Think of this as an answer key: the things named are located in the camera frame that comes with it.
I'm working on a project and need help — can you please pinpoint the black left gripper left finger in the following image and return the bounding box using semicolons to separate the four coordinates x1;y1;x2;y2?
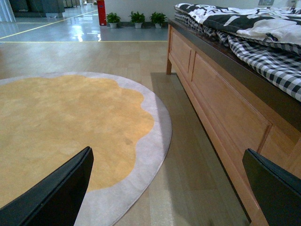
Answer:
0;146;94;226

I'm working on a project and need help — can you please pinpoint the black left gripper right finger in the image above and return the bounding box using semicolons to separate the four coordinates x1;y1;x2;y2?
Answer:
242;148;301;226

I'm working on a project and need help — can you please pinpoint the yellow and grey round rug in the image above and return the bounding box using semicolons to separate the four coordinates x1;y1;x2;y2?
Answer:
0;73;172;226

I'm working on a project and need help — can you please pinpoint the black white checkered sheet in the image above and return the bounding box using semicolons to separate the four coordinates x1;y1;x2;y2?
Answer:
174;12;301;101

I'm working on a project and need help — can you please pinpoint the black white floral duvet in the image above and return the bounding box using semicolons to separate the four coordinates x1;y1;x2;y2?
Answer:
174;3;301;55

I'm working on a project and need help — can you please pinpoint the small potted plant left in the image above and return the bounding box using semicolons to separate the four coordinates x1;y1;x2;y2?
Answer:
106;12;120;28

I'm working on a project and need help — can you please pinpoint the small potted plant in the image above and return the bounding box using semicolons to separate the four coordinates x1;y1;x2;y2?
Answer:
129;11;145;29
150;12;167;28
106;12;120;28

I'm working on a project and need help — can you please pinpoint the grey reception counter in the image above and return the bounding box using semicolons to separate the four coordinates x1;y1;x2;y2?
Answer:
9;0;65;18

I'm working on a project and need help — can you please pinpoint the small potted plant middle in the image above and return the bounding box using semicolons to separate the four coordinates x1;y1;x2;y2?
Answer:
129;11;145;29

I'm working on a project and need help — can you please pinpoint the red fire extinguisher box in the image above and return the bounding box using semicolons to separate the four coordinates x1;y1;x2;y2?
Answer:
96;0;107;26

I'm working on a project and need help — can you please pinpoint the small potted plant right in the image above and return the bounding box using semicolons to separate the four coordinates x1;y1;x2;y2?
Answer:
150;12;167;28

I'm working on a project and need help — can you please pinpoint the wooden bed frame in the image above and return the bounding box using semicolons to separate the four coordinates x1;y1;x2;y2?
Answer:
166;18;301;226

